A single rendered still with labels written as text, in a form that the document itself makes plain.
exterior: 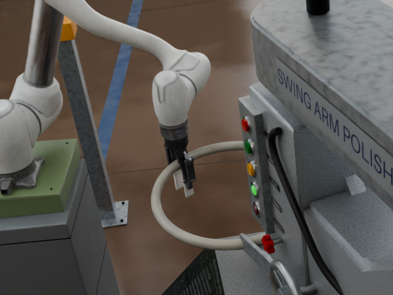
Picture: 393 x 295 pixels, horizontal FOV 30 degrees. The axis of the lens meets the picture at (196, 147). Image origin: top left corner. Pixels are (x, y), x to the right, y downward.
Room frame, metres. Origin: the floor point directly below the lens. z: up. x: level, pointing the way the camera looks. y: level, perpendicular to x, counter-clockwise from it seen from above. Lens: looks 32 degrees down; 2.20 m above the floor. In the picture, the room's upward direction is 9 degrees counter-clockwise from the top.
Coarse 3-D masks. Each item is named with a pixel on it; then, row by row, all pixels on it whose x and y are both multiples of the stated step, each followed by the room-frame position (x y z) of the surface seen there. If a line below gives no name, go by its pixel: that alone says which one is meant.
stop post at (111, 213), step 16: (64, 16) 3.09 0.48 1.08; (64, 32) 3.00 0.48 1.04; (64, 48) 3.02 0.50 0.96; (64, 64) 3.03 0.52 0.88; (80, 64) 3.09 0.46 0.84; (64, 80) 3.03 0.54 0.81; (80, 80) 3.02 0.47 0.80; (80, 96) 3.02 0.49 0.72; (80, 112) 3.02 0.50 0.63; (80, 128) 3.03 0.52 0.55; (80, 144) 3.03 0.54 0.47; (96, 144) 3.02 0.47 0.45; (96, 160) 3.02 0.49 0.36; (96, 176) 3.02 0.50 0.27; (96, 192) 3.03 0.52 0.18; (112, 208) 3.02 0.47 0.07; (112, 224) 2.97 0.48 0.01
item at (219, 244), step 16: (224, 144) 2.02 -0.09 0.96; (240, 144) 2.01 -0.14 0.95; (176, 160) 1.97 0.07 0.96; (160, 176) 1.90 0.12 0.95; (160, 192) 1.83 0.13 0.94; (160, 208) 1.75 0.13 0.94; (160, 224) 1.69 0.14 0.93; (192, 240) 1.60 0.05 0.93; (208, 240) 1.58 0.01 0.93; (224, 240) 1.57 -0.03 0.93; (240, 240) 1.56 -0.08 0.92; (256, 240) 1.56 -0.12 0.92
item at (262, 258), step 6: (240, 234) 1.57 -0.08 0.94; (246, 240) 1.53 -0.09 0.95; (246, 246) 1.53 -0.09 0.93; (252, 246) 1.48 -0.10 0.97; (258, 246) 1.55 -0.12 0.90; (246, 252) 1.53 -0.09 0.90; (252, 252) 1.49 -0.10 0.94; (258, 252) 1.44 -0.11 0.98; (264, 252) 1.51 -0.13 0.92; (252, 258) 1.49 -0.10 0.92; (258, 258) 1.44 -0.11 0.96; (264, 258) 1.40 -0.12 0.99; (270, 258) 1.39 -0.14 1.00; (258, 264) 1.45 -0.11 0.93; (264, 264) 1.40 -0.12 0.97; (264, 270) 1.41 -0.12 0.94
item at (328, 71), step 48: (288, 0) 1.24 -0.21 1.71; (336, 0) 1.21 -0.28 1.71; (288, 48) 1.05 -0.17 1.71; (336, 48) 1.02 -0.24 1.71; (384, 48) 0.99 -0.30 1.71; (288, 96) 1.05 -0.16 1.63; (336, 96) 0.89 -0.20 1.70; (384, 96) 0.85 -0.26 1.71; (336, 144) 0.89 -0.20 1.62; (384, 144) 0.77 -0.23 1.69; (384, 192) 0.77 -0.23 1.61
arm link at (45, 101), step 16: (32, 16) 2.29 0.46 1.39; (48, 16) 2.24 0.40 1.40; (32, 32) 2.28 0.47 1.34; (48, 32) 2.25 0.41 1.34; (32, 48) 2.28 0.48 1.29; (48, 48) 2.26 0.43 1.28; (32, 64) 2.28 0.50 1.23; (48, 64) 2.28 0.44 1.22; (16, 80) 2.33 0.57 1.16; (32, 80) 2.28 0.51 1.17; (48, 80) 2.29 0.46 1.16; (16, 96) 2.29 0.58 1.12; (32, 96) 2.26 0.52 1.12; (48, 96) 2.27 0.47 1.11; (48, 112) 2.27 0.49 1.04
